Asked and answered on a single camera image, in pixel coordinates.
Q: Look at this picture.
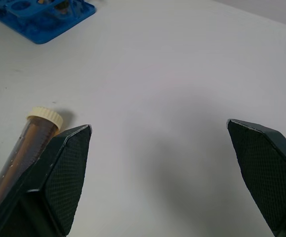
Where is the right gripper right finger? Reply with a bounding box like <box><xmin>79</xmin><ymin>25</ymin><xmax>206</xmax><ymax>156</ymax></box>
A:
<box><xmin>226</xmin><ymin>118</ymin><xmax>286</xmax><ymax>237</ymax></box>

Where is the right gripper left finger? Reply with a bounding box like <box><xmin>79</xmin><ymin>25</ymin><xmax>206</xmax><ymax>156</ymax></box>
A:
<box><xmin>0</xmin><ymin>124</ymin><xmax>93</xmax><ymax>237</ymax></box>

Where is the brown tube with cream cap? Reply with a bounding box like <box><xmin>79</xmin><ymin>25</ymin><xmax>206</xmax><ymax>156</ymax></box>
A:
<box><xmin>0</xmin><ymin>106</ymin><xmax>64</xmax><ymax>218</ymax></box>

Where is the blue plastic test tube rack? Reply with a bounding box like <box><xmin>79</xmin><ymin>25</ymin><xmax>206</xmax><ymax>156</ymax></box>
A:
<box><xmin>0</xmin><ymin>0</ymin><xmax>97</xmax><ymax>45</ymax></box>

